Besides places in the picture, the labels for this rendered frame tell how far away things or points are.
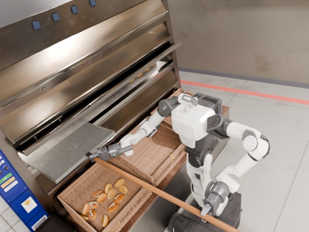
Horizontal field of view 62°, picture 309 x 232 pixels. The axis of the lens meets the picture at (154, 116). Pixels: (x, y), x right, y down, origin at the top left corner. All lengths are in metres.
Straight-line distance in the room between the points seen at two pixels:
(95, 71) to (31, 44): 0.55
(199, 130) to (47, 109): 1.06
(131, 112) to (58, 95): 0.81
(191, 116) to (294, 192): 1.71
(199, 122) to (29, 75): 1.13
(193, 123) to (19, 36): 1.18
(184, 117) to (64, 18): 1.06
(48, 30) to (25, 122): 0.63
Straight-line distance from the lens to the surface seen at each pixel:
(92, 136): 2.09
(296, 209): 2.93
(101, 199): 2.35
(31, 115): 1.94
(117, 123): 2.44
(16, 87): 1.84
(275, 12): 4.27
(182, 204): 1.42
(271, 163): 3.28
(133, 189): 2.38
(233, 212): 2.63
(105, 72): 2.22
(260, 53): 4.54
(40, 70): 1.90
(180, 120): 1.66
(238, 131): 1.45
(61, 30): 1.98
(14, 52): 1.83
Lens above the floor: 2.36
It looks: 34 degrees down
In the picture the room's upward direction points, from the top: 14 degrees counter-clockwise
